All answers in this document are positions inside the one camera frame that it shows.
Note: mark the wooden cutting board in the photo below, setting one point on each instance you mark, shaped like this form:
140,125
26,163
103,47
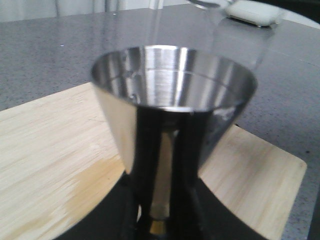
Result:
58,160

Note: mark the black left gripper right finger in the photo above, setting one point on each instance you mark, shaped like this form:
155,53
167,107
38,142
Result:
217,212

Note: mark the clear glass beaker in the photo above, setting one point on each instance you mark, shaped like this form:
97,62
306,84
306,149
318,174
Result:
208,28

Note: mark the white soft pad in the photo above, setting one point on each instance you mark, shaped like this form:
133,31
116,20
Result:
255,13

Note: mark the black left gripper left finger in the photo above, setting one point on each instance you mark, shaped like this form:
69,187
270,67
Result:
115,217

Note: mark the steel double jigger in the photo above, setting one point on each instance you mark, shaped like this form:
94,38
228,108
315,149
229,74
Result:
167,107

